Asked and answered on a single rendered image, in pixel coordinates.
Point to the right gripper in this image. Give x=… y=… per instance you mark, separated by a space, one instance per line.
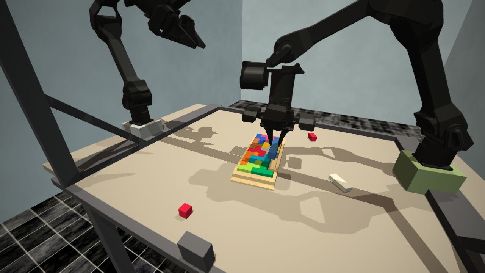
x=306 y=121

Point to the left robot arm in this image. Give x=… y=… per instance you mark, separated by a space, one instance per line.
x=137 y=95

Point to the beige rectangular block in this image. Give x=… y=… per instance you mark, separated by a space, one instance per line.
x=343 y=185

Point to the yellow puzzle piece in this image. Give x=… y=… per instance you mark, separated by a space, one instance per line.
x=267 y=144

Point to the cyan puzzle piece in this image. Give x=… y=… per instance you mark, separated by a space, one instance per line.
x=253 y=158

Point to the red puzzle piece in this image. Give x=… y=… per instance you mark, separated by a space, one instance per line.
x=258 y=150

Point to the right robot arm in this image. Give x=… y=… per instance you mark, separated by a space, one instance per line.
x=416 y=24

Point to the blue puzzle piece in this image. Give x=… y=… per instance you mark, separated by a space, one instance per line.
x=273 y=149
x=262 y=139

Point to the small red block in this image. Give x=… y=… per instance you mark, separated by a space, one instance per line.
x=312 y=136

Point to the orange puzzle piece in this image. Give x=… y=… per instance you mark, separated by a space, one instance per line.
x=247 y=157
x=255 y=143

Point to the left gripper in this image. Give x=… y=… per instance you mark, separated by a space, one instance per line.
x=180 y=30

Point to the small red cube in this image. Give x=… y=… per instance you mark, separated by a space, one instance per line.
x=185 y=210

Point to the wooden puzzle board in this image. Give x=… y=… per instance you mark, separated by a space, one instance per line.
x=257 y=180

